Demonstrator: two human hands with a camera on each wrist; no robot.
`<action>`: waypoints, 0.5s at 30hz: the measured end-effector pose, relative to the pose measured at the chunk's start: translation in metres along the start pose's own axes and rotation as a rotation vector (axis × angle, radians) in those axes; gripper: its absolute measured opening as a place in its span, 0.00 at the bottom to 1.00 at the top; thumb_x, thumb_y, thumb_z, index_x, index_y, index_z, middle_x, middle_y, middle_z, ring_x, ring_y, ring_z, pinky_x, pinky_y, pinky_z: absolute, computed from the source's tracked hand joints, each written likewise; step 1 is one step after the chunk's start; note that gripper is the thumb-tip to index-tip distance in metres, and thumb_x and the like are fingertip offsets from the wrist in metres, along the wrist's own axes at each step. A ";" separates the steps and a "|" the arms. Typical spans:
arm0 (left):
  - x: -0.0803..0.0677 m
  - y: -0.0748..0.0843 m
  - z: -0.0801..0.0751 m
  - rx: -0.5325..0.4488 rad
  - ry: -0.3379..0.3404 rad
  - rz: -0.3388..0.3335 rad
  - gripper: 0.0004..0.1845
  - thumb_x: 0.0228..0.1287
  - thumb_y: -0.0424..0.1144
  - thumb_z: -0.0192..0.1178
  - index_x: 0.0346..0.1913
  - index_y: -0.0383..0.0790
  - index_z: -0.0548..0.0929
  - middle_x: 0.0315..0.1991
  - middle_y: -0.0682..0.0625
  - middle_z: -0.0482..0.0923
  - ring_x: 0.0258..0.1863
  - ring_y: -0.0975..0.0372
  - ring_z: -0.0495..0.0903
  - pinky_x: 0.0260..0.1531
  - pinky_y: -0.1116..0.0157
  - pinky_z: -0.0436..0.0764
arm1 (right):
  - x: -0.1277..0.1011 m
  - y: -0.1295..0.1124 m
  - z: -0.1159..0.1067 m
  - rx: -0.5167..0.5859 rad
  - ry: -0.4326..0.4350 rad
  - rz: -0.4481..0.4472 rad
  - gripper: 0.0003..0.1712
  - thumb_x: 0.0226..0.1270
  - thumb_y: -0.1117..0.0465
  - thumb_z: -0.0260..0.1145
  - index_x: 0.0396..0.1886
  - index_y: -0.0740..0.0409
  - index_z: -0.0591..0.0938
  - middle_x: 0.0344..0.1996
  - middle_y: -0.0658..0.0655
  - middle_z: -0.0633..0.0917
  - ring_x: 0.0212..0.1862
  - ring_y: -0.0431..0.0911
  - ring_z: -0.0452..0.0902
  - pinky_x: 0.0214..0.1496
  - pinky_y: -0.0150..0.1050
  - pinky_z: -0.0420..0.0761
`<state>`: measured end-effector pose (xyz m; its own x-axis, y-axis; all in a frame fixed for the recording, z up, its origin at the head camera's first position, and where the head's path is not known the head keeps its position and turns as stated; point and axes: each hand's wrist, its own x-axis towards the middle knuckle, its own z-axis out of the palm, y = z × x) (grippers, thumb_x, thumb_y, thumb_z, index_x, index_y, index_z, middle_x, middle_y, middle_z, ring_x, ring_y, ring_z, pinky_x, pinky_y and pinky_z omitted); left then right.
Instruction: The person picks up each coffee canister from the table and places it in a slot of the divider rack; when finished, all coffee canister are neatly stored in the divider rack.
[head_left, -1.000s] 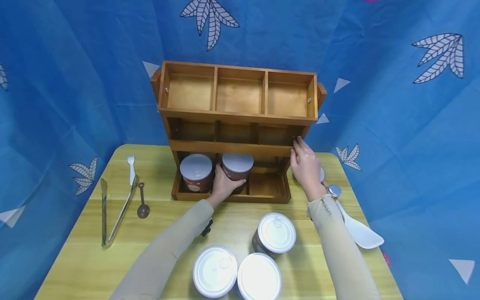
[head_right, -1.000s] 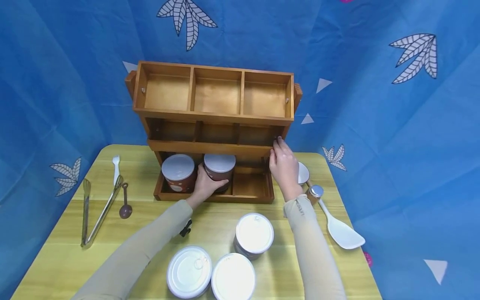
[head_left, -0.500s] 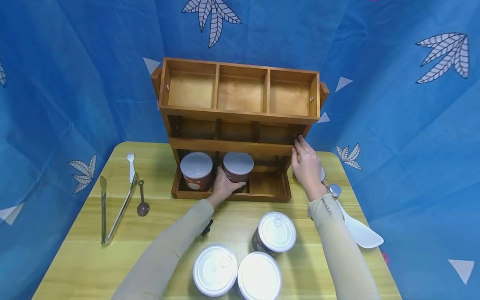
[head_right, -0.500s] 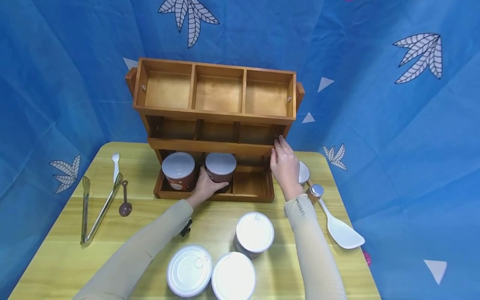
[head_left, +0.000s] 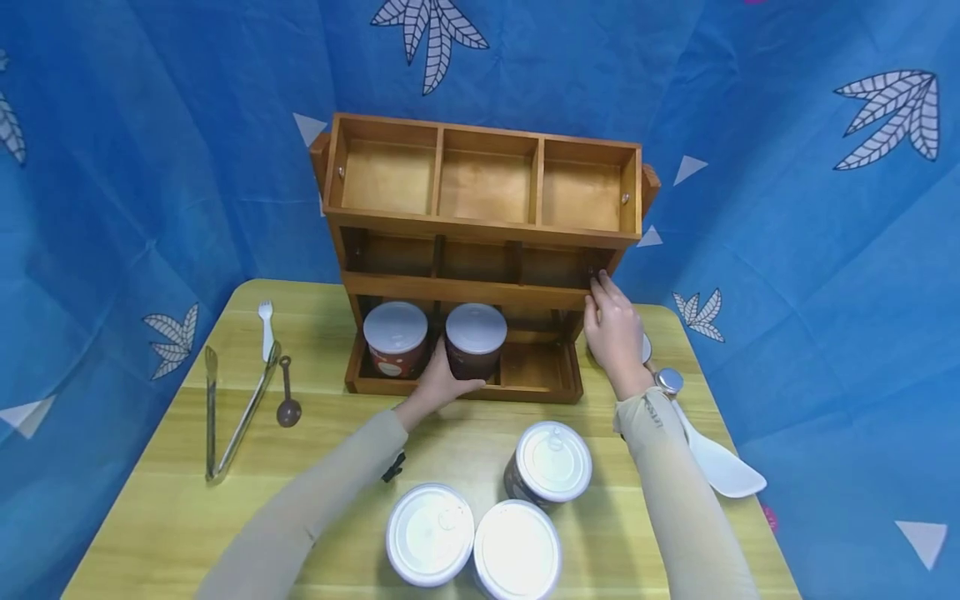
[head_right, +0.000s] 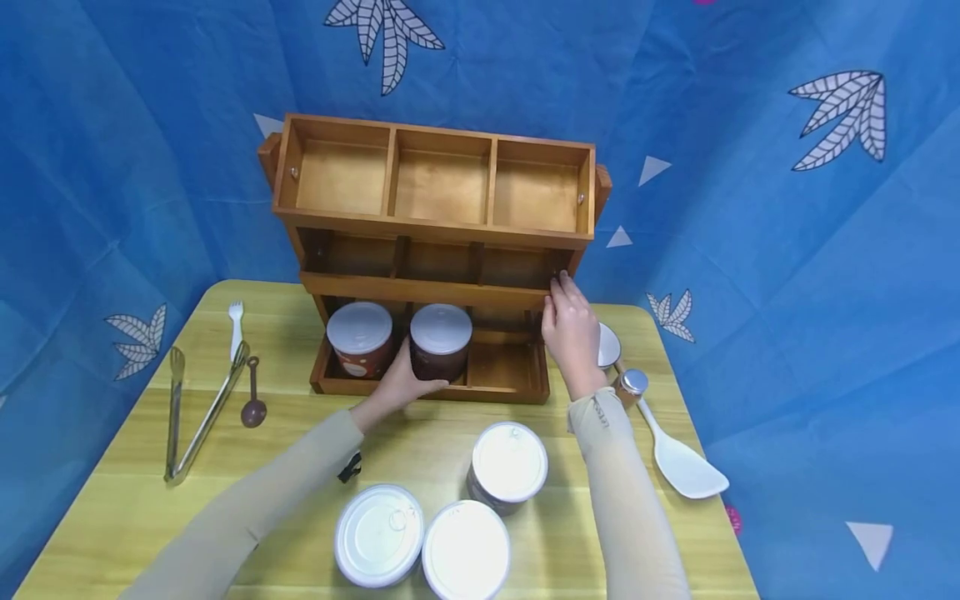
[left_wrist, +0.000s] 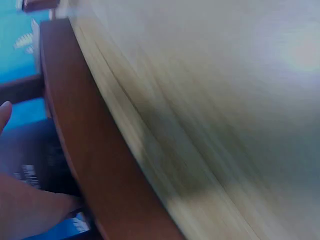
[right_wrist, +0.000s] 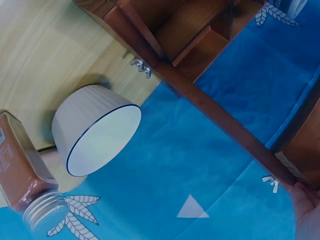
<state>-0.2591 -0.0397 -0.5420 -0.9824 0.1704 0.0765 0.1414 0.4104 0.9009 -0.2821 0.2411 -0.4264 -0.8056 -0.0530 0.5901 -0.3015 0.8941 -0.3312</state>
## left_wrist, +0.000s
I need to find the person's left hand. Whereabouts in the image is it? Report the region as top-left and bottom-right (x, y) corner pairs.
(0, 100), (84, 240)

